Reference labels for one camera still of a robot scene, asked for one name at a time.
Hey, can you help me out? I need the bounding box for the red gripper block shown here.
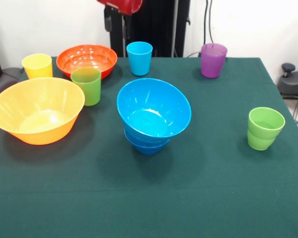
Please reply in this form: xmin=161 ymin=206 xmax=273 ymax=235
xmin=96 ymin=0 xmax=144 ymax=39

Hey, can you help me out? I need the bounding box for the red-orange bowl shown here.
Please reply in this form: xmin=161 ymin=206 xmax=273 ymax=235
xmin=56 ymin=44 xmax=118 ymax=80

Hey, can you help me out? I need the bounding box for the large blue bowl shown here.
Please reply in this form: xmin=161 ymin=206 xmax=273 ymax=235
xmin=116 ymin=78 xmax=192 ymax=138

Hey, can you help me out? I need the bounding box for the small light blue bowl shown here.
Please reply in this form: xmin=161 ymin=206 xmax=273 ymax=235
xmin=124 ymin=125 xmax=172 ymax=145

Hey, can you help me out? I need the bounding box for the small dark blue bowl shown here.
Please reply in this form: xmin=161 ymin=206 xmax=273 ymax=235
xmin=125 ymin=132 xmax=171 ymax=156

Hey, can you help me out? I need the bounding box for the light blue cup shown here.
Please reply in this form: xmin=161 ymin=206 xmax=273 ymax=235
xmin=126 ymin=41 xmax=153 ymax=76

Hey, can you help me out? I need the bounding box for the smooth green cup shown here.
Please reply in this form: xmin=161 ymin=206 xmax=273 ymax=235
xmin=70 ymin=67 xmax=102 ymax=107

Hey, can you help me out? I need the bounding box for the yellow cup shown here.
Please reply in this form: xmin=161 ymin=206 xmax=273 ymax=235
xmin=21 ymin=53 xmax=53 ymax=80

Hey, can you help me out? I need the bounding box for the purple cup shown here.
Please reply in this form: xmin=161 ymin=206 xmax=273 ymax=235
xmin=201 ymin=43 xmax=228 ymax=79

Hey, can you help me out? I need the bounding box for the grey black stand base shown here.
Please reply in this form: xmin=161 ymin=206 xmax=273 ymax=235
xmin=277 ymin=62 xmax=298 ymax=100
xmin=0 ymin=66 xmax=24 ymax=100

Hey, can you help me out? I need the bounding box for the large yellow-orange bowl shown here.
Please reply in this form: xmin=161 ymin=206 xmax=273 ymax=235
xmin=0 ymin=77 xmax=86 ymax=146

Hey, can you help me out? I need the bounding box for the dark green tablecloth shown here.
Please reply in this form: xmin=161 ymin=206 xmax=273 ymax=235
xmin=0 ymin=56 xmax=298 ymax=238

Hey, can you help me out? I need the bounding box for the ridged green cup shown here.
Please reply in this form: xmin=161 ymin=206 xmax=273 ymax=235
xmin=247 ymin=107 xmax=286 ymax=151

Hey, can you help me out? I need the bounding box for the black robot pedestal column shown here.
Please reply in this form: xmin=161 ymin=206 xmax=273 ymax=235
xmin=104 ymin=0 xmax=191 ymax=58

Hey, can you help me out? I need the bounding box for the black hanging cable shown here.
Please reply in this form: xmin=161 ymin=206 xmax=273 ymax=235
xmin=204 ymin=0 xmax=216 ymax=44

